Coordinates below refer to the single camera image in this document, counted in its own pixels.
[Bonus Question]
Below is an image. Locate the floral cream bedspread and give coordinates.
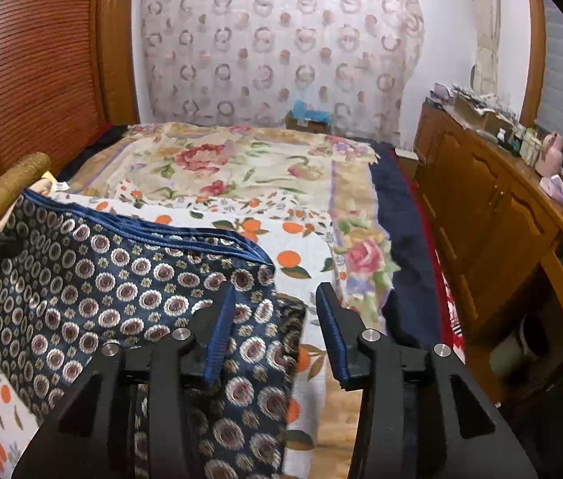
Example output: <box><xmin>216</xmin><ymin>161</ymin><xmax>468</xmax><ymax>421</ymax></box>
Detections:
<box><xmin>69</xmin><ymin>122</ymin><xmax>398</xmax><ymax>330</ymax></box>

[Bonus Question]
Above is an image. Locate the pink kettle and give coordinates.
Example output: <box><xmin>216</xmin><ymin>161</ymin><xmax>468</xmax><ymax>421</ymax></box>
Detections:
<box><xmin>535</xmin><ymin>132</ymin><xmax>563</xmax><ymax>177</ymax></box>

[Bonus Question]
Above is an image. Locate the gold patterned folded cloth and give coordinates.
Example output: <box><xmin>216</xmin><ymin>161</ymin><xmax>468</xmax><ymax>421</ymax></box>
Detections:
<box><xmin>0</xmin><ymin>151</ymin><xmax>51</xmax><ymax>218</ymax></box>

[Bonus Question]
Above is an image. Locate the blue item on box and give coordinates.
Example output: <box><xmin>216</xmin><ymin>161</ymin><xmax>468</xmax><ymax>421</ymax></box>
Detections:
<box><xmin>285</xmin><ymin>101</ymin><xmax>331</xmax><ymax>134</ymax></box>

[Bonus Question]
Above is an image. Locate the wooden louvered wardrobe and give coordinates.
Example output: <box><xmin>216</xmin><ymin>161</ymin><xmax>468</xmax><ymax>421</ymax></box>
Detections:
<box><xmin>0</xmin><ymin>0</ymin><xmax>139</xmax><ymax>180</ymax></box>

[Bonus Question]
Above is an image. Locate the clutter pile on sideboard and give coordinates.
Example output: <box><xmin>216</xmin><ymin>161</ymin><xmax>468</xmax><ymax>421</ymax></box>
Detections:
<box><xmin>429</xmin><ymin>83</ymin><xmax>515</xmax><ymax>132</ymax></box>

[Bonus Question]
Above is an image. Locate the navy blanket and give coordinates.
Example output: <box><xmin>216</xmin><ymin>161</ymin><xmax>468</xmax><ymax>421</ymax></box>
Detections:
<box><xmin>370</xmin><ymin>142</ymin><xmax>444</xmax><ymax>349</ymax></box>

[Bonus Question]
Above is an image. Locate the navy circle-patterned satin garment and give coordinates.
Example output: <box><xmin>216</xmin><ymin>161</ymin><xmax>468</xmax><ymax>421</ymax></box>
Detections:
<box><xmin>0</xmin><ymin>192</ymin><xmax>305</xmax><ymax>478</ymax></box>

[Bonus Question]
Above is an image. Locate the circle-patterned pink curtain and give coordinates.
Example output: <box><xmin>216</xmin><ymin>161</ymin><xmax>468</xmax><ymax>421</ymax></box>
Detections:
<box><xmin>139</xmin><ymin>0</ymin><xmax>424</xmax><ymax>143</ymax></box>

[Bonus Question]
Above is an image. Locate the orange-print white sheet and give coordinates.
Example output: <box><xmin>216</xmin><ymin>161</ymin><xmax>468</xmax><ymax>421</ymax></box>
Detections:
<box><xmin>0</xmin><ymin>180</ymin><xmax>337</xmax><ymax>478</ymax></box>

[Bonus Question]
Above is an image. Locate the wooden sideboard cabinet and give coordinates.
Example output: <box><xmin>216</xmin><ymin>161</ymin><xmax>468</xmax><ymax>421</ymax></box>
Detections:
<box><xmin>412</xmin><ymin>101</ymin><xmax>563</xmax><ymax>350</ymax></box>

